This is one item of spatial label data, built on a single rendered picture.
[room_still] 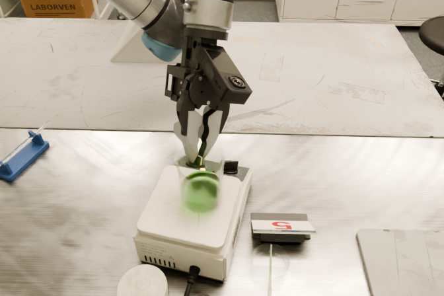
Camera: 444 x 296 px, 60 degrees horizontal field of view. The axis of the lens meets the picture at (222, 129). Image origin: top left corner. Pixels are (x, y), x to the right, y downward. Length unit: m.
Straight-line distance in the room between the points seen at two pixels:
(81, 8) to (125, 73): 1.83
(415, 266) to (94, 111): 0.65
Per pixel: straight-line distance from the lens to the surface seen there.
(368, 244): 0.63
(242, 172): 0.63
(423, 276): 0.63
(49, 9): 2.83
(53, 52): 1.10
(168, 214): 0.53
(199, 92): 0.59
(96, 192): 0.70
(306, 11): 3.04
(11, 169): 0.78
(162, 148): 0.74
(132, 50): 0.98
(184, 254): 0.53
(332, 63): 1.01
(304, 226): 0.60
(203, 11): 0.58
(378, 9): 3.16
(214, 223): 0.52
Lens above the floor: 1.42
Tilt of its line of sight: 42 degrees down
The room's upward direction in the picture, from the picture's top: straight up
